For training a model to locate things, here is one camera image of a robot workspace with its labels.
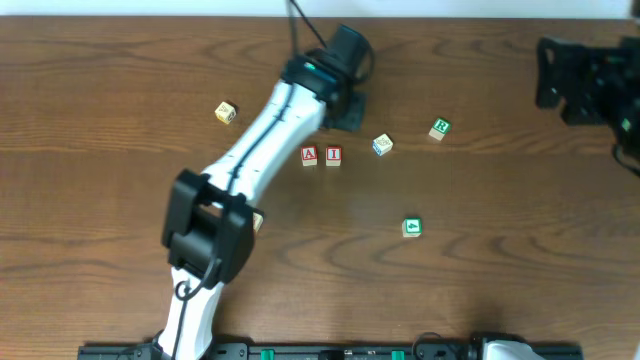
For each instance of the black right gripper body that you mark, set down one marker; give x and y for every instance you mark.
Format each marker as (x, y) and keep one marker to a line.
(552, 73)

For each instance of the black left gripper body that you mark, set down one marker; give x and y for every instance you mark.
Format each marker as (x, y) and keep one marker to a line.
(347, 114)

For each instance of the red letter I block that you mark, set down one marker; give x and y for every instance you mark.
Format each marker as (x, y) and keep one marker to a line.
(333, 156)

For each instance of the red letter A block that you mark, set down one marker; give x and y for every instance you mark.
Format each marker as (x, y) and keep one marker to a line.
(309, 156)

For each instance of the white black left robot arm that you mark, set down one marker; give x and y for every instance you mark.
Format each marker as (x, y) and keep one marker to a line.
(209, 226)

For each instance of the blue edged picture block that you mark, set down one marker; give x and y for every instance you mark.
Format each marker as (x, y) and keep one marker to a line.
(382, 144)

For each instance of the green letter R block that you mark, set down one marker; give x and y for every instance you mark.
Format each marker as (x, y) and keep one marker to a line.
(440, 128)

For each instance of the yellow wooden block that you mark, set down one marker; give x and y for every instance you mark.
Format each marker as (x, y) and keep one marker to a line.
(225, 112)

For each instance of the green number 4 block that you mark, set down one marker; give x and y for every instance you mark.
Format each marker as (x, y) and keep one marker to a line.
(412, 227)

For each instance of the red edged butterfly block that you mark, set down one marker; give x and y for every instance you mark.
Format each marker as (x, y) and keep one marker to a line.
(258, 220)

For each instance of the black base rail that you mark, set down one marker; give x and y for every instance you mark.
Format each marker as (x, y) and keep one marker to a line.
(242, 351)

